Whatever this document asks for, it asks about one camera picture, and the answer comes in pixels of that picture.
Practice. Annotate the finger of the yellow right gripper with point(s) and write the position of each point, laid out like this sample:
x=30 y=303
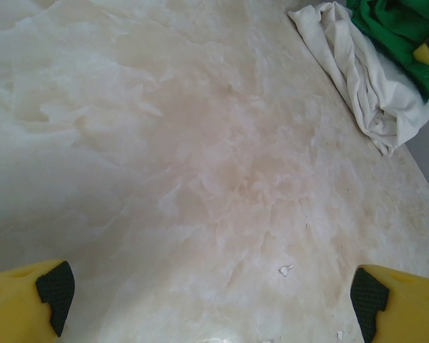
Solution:
x=424 y=55

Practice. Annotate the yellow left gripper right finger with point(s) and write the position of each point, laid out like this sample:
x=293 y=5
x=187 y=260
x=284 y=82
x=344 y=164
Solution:
x=411 y=307

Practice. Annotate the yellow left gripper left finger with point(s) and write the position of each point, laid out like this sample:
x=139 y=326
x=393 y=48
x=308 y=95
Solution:
x=14 y=307

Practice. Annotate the folded white t-shirt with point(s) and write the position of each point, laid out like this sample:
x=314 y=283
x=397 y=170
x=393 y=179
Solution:
x=372 y=93

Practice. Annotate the green t-shirt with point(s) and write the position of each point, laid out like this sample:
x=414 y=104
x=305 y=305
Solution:
x=393 y=25

